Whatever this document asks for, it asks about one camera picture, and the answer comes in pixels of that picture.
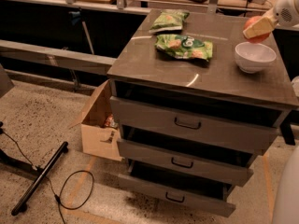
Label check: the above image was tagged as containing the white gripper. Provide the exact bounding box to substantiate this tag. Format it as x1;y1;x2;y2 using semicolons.
243;0;299;40

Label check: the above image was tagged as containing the red apple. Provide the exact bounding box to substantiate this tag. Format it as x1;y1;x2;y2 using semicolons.
243;16;270;44

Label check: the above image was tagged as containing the white ceramic bowl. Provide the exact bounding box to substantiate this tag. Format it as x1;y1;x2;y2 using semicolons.
235;42;277;74

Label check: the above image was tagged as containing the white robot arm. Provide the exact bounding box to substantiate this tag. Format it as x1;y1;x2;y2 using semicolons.
243;0;299;224

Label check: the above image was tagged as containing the green chip bag front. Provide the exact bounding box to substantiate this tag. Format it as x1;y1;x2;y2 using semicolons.
155;34;213;61

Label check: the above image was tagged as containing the green chip bag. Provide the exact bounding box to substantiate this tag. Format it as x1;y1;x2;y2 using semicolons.
149;9;190;34
155;34;213;61

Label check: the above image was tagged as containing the green chip bag rear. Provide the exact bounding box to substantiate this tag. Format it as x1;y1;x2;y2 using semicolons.
149;9;190;34

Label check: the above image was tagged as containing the grey drawer cabinet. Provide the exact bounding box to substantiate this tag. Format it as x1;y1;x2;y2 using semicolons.
107;10;298;203

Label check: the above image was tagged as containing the middle grey drawer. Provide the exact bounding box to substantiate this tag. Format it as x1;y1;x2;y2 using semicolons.
117;138;253;187

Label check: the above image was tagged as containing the grey drawer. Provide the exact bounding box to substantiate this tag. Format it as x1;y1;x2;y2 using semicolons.
117;138;253;187
119;175;235;217
110;96;277;155

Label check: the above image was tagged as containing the top grey drawer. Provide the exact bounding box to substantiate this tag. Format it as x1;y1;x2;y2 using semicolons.
110;96;277;155

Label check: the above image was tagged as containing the snack packet in box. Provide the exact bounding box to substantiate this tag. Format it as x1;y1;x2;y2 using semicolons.
104;115;119;129

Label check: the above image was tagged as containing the bottom grey drawer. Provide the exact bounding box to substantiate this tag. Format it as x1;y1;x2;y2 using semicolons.
119;175;235;217

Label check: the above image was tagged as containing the cardboard box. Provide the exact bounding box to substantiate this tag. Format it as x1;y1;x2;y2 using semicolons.
69;81;121;161

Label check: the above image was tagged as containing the black stand leg bar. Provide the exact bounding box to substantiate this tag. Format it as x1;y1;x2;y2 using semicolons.
11;142;68;217

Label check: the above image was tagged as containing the grey metal rail beam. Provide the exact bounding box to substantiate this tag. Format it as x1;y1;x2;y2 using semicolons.
0;40;116;76

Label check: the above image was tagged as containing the black cable on floor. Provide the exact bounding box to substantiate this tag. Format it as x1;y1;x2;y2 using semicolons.
0;129;95;224

